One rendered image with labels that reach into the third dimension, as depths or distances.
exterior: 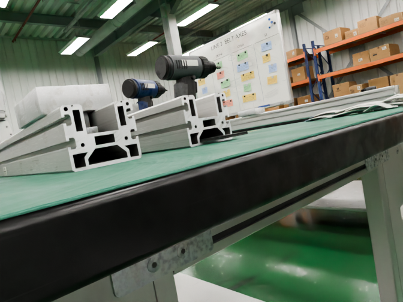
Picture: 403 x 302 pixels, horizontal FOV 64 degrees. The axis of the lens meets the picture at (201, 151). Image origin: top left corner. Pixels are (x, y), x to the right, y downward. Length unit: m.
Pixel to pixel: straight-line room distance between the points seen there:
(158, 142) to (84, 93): 0.16
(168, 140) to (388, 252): 0.47
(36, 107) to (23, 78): 12.47
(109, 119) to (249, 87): 3.54
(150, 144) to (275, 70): 3.19
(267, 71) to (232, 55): 0.56
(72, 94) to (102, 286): 0.32
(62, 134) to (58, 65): 13.03
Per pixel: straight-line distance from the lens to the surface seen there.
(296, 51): 11.52
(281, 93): 3.72
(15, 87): 12.86
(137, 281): 0.30
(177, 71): 0.79
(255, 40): 3.95
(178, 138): 0.55
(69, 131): 0.44
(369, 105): 0.75
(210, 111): 0.59
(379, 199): 0.71
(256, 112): 2.30
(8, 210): 0.18
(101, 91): 0.55
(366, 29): 10.55
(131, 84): 0.99
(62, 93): 0.52
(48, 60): 13.42
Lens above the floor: 0.80
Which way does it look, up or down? 3 degrees down
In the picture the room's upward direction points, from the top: 10 degrees counter-clockwise
